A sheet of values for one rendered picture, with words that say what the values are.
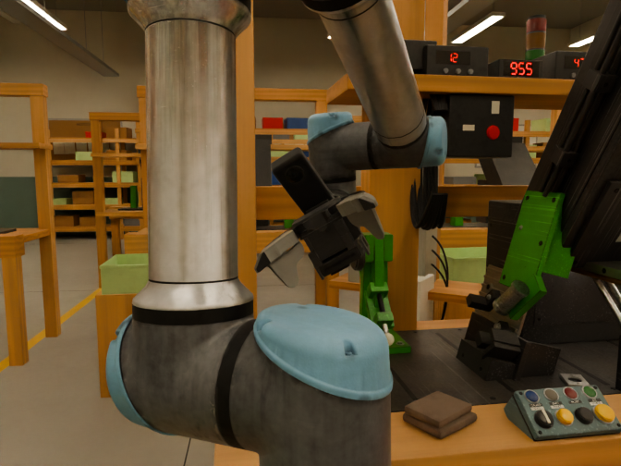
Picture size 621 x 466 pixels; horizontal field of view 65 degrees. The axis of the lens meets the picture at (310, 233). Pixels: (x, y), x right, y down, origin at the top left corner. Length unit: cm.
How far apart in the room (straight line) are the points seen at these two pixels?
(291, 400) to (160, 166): 23
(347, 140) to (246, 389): 46
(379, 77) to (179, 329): 35
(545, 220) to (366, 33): 65
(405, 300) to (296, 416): 99
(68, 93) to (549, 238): 1103
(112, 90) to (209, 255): 1097
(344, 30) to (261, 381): 35
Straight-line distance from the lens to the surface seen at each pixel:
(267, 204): 133
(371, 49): 57
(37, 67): 1190
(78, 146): 1146
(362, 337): 40
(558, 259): 110
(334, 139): 78
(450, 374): 109
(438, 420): 84
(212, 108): 47
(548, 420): 89
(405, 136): 70
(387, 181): 130
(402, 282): 135
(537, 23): 156
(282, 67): 1115
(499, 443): 87
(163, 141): 47
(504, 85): 131
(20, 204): 1191
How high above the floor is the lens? 131
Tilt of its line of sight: 7 degrees down
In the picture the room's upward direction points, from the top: straight up
